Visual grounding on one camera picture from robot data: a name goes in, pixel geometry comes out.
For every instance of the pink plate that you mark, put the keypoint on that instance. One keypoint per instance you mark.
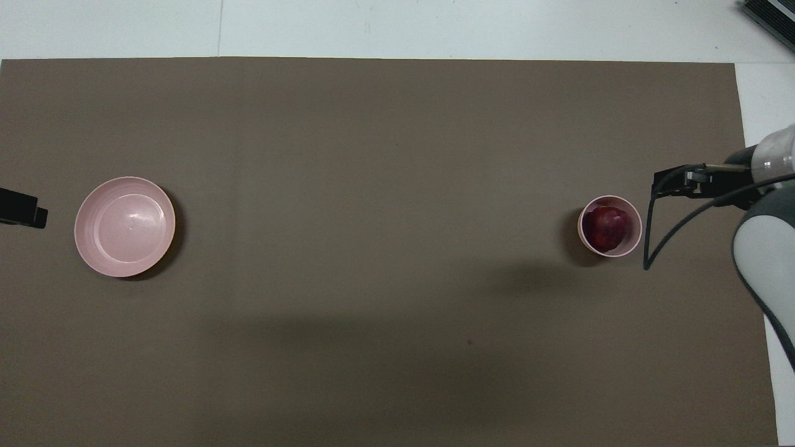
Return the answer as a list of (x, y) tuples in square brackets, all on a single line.
[(124, 226)]

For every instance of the dark red apple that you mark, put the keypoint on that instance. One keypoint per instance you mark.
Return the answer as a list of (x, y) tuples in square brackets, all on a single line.
[(607, 228)]

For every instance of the dark ribbed device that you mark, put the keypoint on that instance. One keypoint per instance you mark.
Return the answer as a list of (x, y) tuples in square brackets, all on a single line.
[(773, 15)]

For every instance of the brown table mat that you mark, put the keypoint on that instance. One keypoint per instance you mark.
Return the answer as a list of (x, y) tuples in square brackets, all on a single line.
[(397, 186)]

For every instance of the pink bowl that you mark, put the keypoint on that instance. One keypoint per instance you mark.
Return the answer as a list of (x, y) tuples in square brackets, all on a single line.
[(635, 239)]

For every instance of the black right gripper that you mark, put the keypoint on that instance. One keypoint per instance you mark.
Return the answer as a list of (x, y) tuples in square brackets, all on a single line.
[(736, 180)]

